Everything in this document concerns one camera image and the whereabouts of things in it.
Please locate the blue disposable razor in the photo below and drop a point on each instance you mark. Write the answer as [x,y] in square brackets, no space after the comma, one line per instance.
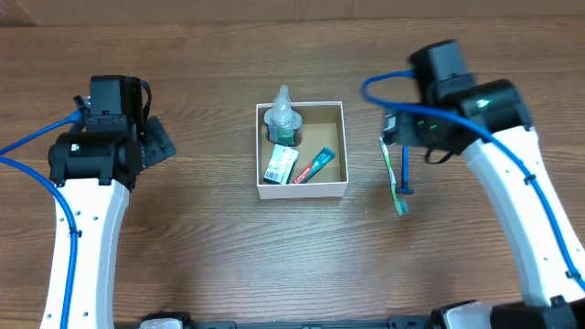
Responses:
[404,187]

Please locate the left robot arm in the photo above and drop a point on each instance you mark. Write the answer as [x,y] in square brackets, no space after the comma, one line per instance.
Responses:
[94,167]

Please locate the open cardboard box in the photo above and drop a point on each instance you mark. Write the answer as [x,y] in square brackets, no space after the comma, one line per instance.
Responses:
[323,126]

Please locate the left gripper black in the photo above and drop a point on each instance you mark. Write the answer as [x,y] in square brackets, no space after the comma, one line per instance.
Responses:
[160,142]

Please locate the white soap bar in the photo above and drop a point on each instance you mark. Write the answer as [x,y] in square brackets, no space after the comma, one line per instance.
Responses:
[280,167]

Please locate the clear pump bottle blue liquid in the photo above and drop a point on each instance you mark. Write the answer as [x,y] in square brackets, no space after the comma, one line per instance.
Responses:
[283,123]

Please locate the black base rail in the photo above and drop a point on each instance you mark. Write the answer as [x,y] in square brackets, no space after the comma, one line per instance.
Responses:
[184,320]

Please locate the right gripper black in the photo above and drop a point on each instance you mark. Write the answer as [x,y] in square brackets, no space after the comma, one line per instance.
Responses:
[401,132]

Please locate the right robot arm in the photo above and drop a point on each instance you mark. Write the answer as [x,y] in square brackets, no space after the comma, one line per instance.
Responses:
[490,126]

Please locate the green white toothbrush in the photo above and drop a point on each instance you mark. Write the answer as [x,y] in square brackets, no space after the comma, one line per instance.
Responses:
[399,202]

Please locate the green Colgate toothpaste tube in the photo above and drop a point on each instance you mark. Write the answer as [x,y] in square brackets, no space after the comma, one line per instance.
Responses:
[325,156]

